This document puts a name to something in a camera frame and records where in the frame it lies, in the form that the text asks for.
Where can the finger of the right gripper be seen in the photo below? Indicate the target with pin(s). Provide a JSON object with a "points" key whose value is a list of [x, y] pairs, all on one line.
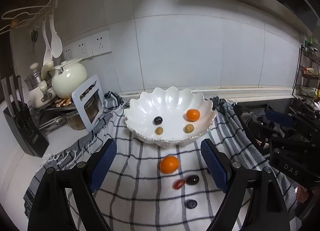
{"points": [[279, 118], [263, 136]]}

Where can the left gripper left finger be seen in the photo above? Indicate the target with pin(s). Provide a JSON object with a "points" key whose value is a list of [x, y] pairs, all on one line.
{"points": [[100, 163]]}

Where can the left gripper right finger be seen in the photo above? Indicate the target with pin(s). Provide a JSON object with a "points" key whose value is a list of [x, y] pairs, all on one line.
{"points": [[217, 164]]}

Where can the yellow-brown longan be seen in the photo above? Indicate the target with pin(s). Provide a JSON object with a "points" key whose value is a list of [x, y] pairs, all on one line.
{"points": [[189, 128]]}

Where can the orange mandarin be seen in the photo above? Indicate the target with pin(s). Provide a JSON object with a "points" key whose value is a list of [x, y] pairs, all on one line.
{"points": [[169, 164], [193, 115]]}

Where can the dark grape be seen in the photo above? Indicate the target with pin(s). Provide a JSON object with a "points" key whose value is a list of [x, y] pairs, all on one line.
{"points": [[158, 120]]}

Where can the checkered kitchen cloth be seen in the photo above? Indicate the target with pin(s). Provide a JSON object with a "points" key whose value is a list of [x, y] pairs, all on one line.
{"points": [[135, 195]]}

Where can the operator hand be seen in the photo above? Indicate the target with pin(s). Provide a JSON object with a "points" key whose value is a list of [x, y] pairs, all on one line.
{"points": [[301, 194]]}

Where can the gas stove burner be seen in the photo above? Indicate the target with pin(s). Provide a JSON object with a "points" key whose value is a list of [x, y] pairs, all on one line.
{"points": [[252, 116]]}

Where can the dark plum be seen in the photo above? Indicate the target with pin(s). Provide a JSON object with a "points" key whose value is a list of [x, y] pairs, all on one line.
{"points": [[192, 180]]}

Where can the black spice rack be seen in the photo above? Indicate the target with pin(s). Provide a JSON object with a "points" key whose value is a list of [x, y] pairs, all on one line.
{"points": [[306, 84]]}

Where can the red cherry tomato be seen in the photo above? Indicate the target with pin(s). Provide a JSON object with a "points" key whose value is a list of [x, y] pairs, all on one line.
{"points": [[178, 184]]}

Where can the blueberry dark round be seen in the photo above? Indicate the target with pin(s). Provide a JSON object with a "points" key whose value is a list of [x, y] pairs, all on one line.
{"points": [[191, 204]]}

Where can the steel pot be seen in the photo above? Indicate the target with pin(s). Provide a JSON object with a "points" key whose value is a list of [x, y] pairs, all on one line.
{"points": [[73, 118]]}

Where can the white scalloped bowl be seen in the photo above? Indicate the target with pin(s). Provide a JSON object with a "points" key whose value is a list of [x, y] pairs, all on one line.
{"points": [[170, 104]]}

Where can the black knife block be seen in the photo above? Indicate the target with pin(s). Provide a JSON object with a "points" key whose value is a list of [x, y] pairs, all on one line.
{"points": [[19, 119]]}

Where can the white enamel steamer pot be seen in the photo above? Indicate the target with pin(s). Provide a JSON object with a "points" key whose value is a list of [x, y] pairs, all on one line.
{"points": [[39, 84]]}

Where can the cream ceramic pot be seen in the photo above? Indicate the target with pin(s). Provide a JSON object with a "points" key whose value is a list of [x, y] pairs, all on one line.
{"points": [[67, 77]]}

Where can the white hanging spoon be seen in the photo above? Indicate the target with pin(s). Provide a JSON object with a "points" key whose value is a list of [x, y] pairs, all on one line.
{"points": [[46, 48], [56, 44]]}

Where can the white rack frame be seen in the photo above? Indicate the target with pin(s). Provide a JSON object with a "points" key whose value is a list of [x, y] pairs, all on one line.
{"points": [[89, 90]]}

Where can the white wall socket panel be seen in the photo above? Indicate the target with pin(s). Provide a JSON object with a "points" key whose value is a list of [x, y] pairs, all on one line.
{"points": [[89, 46]]}

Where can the wall-mounted wire rack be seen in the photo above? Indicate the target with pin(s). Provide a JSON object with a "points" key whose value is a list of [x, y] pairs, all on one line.
{"points": [[22, 13]]}

